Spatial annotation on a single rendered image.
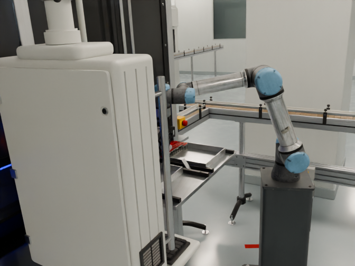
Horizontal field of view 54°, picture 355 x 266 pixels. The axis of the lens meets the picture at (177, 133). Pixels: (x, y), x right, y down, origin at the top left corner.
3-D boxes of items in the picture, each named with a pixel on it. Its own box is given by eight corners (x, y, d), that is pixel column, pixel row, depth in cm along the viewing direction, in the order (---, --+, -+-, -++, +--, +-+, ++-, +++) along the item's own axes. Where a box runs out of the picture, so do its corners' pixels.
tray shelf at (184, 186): (92, 188, 172) (92, 185, 171) (167, 143, 228) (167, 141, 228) (176, 210, 148) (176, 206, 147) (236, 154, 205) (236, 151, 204)
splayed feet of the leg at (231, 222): (225, 224, 288) (225, 209, 284) (246, 197, 329) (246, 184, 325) (235, 226, 285) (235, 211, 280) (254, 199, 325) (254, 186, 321)
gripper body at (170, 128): (175, 138, 173) (175, 114, 169) (166, 143, 166) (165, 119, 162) (163, 135, 177) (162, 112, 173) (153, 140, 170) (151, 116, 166)
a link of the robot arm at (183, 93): (194, 84, 169) (171, 85, 170) (195, 88, 158) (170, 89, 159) (194, 100, 172) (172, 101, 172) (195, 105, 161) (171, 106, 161)
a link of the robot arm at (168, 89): (170, 86, 158) (152, 86, 158) (171, 109, 162) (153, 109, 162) (171, 82, 166) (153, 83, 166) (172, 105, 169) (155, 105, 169)
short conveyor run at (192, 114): (167, 145, 231) (165, 123, 226) (147, 142, 238) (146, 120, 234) (211, 119, 287) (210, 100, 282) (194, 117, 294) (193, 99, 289)
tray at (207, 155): (152, 160, 198) (151, 154, 197) (175, 145, 219) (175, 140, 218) (205, 170, 181) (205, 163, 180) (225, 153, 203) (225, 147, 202)
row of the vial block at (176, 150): (166, 159, 198) (166, 151, 196) (181, 149, 212) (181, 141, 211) (169, 159, 197) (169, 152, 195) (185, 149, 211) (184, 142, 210)
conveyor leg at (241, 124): (234, 205, 303) (234, 120, 279) (238, 200, 310) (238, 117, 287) (244, 207, 299) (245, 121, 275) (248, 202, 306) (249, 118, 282)
